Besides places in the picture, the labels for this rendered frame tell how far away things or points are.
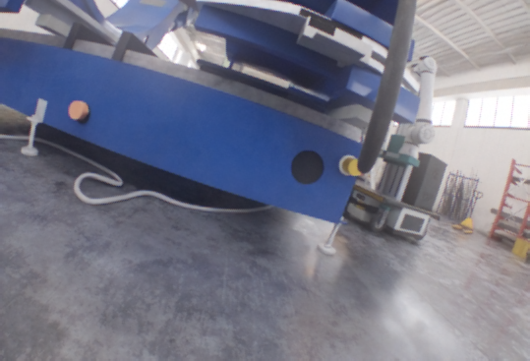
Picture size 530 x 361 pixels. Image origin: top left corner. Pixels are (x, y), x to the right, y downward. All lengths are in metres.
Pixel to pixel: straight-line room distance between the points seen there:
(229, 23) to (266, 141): 0.49
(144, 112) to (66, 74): 0.51
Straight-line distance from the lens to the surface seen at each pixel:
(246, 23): 0.92
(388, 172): 2.62
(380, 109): 0.32
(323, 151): 1.08
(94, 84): 1.25
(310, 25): 0.77
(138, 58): 1.21
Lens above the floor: 0.42
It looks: 5 degrees down
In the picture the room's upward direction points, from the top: 19 degrees clockwise
